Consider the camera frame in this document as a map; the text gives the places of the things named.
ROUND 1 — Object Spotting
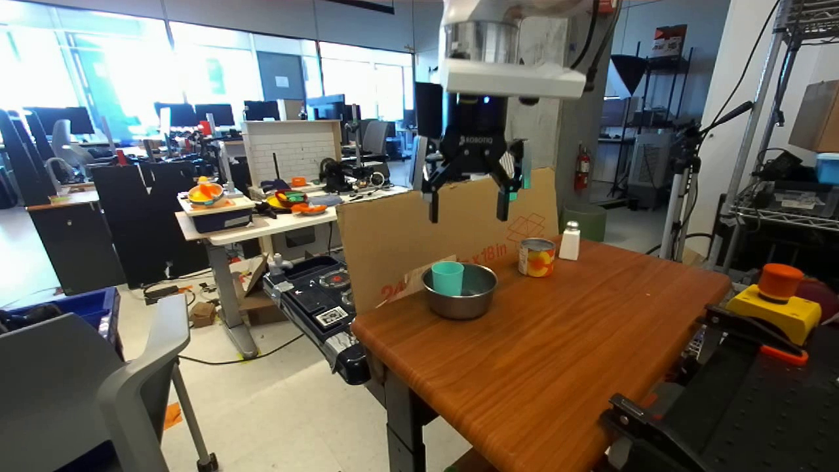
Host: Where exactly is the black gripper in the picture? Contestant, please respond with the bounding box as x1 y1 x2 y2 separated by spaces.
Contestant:
423 92 532 226

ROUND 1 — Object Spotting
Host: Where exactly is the teal plastic cup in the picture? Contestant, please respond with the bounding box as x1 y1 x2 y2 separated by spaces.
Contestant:
430 256 467 298

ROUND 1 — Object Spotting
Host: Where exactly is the silver metal bowl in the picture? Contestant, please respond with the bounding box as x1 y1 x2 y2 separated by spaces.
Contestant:
418 259 501 322

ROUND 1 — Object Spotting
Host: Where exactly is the brown cardboard sheet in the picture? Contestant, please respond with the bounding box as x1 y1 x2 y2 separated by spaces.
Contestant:
334 166 560 314

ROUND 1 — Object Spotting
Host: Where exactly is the fruit label food can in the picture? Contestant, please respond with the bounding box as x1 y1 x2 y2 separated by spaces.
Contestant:
515 235 557 280

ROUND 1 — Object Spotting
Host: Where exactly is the small white bottle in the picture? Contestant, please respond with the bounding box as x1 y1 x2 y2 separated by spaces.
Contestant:
556 221 585 261

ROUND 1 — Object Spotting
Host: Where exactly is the red fire extinguisher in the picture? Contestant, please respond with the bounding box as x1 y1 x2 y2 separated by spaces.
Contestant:
570 145 594 196

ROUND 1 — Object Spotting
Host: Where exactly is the green box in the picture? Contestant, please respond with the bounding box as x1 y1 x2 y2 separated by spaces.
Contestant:
560 207 608 247

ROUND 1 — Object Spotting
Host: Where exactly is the whiteboard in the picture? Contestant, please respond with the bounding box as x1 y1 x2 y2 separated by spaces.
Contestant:
241 117 345 190

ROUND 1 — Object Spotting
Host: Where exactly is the black case with stickers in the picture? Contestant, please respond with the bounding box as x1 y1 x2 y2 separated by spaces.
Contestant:
260 251 374 387

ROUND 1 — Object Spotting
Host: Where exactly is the white desk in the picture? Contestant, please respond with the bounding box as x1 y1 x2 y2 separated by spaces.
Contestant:
172 194 342 361

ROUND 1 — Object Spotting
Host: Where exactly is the black tripod with boom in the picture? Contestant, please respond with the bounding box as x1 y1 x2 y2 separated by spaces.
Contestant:
658 100 758 264

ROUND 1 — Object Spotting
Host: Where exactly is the black table leg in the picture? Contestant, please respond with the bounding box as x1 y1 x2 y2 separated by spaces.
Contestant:
363 365 439 472

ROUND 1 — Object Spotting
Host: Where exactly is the tray of toy food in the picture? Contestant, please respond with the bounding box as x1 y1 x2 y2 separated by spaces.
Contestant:
174 175 256 235

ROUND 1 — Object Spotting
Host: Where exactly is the black computer monitor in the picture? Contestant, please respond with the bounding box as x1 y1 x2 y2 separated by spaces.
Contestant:
197 103 239 131
155 103 202 131

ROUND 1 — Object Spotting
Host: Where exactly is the metal shelf rack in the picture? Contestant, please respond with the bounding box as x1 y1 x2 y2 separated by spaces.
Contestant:
714 0 839 272

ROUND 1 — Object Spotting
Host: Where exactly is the black cabinet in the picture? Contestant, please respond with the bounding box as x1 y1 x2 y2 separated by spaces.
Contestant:
88 156 191 289

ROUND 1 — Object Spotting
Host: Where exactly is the yellow emergency stop box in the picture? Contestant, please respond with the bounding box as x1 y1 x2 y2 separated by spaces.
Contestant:
726 259 826 349

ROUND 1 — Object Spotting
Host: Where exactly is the cardboard box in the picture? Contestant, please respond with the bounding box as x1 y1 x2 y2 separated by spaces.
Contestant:
787 79 839 156

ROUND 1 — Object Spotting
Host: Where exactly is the black perforated breadboard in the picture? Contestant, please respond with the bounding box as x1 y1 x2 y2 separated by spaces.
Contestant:
671 297 839 472

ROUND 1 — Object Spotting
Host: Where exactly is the brown top desk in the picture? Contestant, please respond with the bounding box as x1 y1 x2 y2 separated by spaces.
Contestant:
22 186 130 298

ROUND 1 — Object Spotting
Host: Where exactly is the blue plastic bin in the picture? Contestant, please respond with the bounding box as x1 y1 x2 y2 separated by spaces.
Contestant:
0 285 123 340

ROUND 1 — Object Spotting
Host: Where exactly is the grey plastic chair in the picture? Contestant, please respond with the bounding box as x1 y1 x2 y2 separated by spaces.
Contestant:
0 294 219 472

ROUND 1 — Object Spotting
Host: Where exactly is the white wrist mount plate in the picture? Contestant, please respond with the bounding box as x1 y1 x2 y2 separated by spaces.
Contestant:
438 58 590 103

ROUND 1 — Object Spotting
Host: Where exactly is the red white wall sign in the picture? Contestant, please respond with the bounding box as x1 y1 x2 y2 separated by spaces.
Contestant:
652 23 690 59

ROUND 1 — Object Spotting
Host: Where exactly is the black clamp orange handle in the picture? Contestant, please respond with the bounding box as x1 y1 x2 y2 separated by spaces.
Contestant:
600 391 703 472
691 298 813 370

